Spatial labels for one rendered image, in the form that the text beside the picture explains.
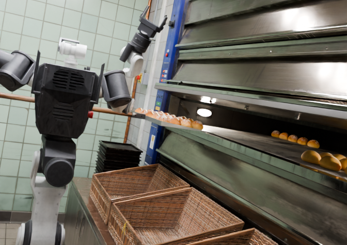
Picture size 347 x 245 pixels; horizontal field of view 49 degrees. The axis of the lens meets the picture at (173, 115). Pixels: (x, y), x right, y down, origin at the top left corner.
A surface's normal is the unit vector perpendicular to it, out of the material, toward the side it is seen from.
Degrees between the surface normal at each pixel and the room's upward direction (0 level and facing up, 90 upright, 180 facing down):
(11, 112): 90
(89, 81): 90
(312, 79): 70
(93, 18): 90
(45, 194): 80
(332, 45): 90
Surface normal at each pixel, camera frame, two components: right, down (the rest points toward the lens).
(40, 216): 0.42, -0.04
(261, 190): -0.78, -0.47
